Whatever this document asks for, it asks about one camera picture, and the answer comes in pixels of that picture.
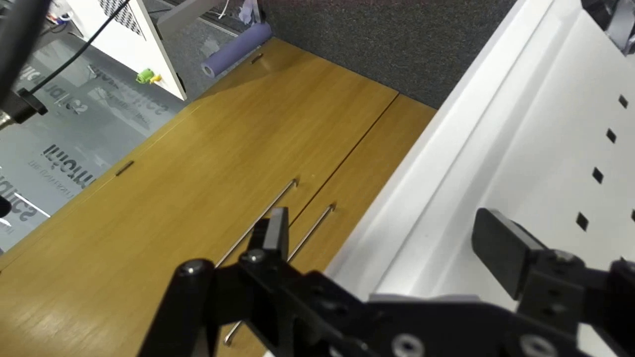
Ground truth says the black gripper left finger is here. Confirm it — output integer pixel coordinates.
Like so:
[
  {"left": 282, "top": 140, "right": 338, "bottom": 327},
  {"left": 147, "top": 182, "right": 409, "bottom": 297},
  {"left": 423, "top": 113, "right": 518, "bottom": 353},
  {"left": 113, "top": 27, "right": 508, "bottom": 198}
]
[{"left": 240, "top": 206, "right": 290, "bottom": 277}]

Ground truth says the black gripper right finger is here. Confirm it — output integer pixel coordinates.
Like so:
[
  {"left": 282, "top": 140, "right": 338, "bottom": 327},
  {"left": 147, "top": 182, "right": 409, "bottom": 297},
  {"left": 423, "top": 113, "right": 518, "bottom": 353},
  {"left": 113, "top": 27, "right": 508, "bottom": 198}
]
[{"left": 470, "top": 208, "right": 564, "bottom": 299}]

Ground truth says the grey cabinet door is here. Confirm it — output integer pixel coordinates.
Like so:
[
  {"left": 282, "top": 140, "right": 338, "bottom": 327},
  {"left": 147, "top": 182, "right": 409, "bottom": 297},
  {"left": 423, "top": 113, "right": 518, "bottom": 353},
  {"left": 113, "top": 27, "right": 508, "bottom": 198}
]
[{"left": 328, "top": 0, "right": 635, "bottom": 309}]

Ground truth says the purple roll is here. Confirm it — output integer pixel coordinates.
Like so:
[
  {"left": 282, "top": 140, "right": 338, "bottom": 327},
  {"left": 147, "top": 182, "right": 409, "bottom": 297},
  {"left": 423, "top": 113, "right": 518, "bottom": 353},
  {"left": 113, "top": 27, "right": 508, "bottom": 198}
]
[{"left": 201, "top": 21, "right": 272, "bottom": 77}]

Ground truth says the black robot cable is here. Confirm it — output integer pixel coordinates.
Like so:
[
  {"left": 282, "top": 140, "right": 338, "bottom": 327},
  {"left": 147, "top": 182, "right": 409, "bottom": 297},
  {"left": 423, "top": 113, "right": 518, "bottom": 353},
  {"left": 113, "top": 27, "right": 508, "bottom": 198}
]
[{"left": 0, "top": 0, "right": 131, "bottom": 130}]

